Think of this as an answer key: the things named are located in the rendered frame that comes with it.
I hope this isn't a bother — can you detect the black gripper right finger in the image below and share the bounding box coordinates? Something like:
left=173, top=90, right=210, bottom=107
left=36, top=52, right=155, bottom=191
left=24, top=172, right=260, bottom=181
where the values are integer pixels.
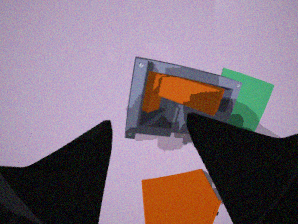
left=186, top=113, right=298, bottom=224

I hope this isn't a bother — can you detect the orange l-shaped part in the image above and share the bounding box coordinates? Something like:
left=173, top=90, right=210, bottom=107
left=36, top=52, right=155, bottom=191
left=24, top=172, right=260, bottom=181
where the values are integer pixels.
left=142, top=72, right=225, bottom=116

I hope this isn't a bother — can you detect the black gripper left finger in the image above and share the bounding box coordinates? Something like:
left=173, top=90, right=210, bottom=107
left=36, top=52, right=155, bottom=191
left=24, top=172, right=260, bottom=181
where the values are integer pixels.
left=0, top=120, right=113, bottom=224

